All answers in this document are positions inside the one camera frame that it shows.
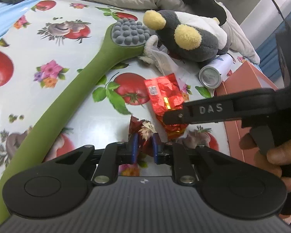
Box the right hand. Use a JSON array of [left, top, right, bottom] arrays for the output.
[[239, 134, 291, 194]]

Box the dark red candy wrapper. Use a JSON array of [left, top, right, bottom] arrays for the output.
[[129, 116, 157, 157]]

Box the grey penguin plush toy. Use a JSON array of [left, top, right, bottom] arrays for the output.
[[143, 10, 231, 63]]

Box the white rope ring toy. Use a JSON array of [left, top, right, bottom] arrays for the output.
[[138, 35, 159, 65]]

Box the white aluminium can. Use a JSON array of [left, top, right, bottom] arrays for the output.
[[199, 54, 233, 90]]

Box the pink cardboard box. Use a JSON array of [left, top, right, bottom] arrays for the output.
[[214, 60, 279, 166]]

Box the blue curtain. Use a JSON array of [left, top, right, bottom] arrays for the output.
[[258, 12, 291, 86]]

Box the green massage hammer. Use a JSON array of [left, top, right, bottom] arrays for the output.
[[0, 18, 150, 224]]

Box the clear plastic bag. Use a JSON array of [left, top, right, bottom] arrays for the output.
[[149, 46, 189, 83]]

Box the red foil snack packet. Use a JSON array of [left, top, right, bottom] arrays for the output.
[[144, 74, 188, 140]]

